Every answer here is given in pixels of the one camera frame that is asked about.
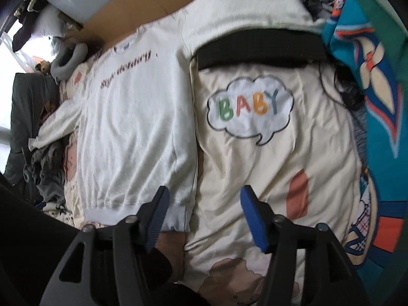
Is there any grey neck pillow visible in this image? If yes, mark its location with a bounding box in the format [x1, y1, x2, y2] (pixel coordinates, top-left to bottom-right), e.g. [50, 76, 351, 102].
[51, 43, 89, 82]

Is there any brown garment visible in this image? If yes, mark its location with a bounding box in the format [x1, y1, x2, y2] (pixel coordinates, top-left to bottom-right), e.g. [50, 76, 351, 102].
[40, 99, 59, 122]

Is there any white black spotted fleece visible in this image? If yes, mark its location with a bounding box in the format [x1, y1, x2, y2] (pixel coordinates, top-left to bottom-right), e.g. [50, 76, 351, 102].
[43, 202, 75, 227]

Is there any brown cardboard sheet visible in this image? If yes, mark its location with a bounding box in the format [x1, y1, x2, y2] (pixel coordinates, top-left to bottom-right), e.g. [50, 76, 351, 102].
[65, 0, 214, 50]

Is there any black crumpled garment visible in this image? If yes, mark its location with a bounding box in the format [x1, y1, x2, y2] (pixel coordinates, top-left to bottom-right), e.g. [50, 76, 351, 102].
[13, 6, 39, 52]

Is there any cream bear print blanket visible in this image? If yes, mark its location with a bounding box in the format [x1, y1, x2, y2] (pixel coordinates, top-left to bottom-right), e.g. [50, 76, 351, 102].
[41, 16, 364, 306]

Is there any white pillow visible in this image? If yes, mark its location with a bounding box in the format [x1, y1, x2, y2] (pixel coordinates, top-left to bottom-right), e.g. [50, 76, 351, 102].
[33, 5, 69, 39]

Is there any light grey sweatshirt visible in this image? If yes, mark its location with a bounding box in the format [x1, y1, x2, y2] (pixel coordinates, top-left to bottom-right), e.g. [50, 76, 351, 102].
[28, 0, 324, 232]

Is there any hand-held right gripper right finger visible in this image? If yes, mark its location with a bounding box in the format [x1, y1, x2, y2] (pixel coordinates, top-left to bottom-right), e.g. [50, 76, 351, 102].
[240, 185, 370, 306]

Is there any small plush doll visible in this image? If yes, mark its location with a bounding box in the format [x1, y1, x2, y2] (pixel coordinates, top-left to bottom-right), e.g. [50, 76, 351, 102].
[33, 60, 53, 75]

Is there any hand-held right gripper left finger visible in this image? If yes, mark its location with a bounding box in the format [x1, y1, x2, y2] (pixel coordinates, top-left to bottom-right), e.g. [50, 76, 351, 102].
[40, 185, 170, 306]

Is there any teal patterned blanket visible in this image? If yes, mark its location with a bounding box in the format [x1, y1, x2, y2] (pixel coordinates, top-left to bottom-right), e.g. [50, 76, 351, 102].
[322, 0, 404, 281]

